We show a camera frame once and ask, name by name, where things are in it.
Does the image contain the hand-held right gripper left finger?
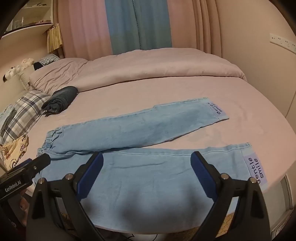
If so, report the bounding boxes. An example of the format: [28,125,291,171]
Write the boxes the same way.
[25,152,104,241]

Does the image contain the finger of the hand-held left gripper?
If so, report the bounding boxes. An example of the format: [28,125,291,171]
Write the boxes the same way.
[31,154,51,178]

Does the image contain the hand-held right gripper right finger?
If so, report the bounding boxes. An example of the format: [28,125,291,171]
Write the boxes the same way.
[190,151,271,241]

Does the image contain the light blue denim pants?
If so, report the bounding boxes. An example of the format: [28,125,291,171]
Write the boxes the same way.
[35,97,269,226]

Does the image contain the yellow patterned cloth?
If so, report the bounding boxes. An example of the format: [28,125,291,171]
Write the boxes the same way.
[0,134,29,173]

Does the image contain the brown rug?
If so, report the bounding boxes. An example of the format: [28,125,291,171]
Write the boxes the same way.
[221,212,240,231]

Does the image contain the grey green garment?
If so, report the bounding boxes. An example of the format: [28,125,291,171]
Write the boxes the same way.
[0,105,18,137]

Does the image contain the plaid pillow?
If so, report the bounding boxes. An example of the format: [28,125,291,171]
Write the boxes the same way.
[0,90,50,144]

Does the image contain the dark grey rolled garment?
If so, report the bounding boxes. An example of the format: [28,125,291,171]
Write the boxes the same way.
[41,86,78,115]

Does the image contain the pink bed sheet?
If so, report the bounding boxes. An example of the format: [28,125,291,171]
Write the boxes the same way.
[28,76,296,230]

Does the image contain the pink pillow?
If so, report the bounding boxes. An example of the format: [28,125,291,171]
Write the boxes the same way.
[29,57,88,93]

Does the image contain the blue checked cloth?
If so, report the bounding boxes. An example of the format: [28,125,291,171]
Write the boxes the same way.
[33,54,61,70]

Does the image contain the pink duvet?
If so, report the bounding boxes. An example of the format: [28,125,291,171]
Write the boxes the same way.
[67,48,248,92]

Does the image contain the yellow striped hanging cloth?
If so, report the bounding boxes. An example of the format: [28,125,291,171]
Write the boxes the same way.
[47,23,63,53]

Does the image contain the white curved shelf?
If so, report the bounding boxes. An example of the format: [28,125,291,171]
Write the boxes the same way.
[0,0,60,41]

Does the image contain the pink curtain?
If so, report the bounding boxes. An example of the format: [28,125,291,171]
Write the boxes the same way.
[166,0,223,57]
[57,0,112,59]

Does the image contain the white power strip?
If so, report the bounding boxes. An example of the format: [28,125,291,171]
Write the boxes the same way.
[270,33,296,52]

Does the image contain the blue curtain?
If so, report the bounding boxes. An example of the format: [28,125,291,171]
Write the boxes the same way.
[105,0,173,56]

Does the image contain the black cable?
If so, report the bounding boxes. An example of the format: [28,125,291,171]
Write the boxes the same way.
[119,234,159,241]

